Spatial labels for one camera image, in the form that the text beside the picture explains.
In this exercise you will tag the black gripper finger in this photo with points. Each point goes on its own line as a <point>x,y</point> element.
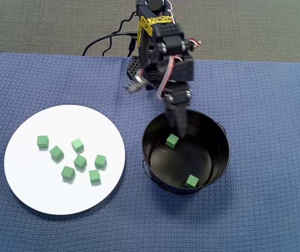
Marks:
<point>170,115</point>
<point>182,120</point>

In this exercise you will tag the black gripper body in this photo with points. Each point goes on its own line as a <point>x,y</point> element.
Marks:
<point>180,96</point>

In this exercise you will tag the green cube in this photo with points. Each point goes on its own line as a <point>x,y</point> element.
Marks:
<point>191,181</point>
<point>100,161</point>
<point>56,153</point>
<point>172,141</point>
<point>68,173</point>
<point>80,161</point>
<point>77,145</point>
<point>94,176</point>
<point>42,141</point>

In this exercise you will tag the black honeycomb robot base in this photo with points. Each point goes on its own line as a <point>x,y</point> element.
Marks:
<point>134,68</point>

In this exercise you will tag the white round plate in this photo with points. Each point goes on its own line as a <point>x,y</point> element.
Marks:
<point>34,189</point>

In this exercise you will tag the black metal bucket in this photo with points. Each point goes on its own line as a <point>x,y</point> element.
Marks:
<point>160,162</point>

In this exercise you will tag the blue waffle cloth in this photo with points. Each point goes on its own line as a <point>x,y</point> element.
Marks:
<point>257,157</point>

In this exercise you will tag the small wrist camera board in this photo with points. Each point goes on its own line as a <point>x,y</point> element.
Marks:
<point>134,85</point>

